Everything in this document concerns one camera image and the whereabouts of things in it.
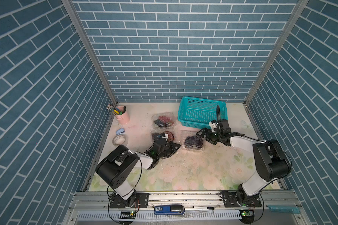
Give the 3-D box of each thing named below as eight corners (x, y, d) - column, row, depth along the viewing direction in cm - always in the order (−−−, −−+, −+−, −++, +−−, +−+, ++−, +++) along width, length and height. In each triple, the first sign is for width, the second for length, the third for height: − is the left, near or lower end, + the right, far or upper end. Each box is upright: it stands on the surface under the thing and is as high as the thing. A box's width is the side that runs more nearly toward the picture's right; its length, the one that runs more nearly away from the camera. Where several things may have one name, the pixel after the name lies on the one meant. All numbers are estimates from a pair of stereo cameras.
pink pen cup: (117, 123, 109) (112, 113, 99) (123, 115, 114) (118, 105, 104) (126, 125, 108) (122, 115, 98) (131, 117, 113) (127, 107, 103)
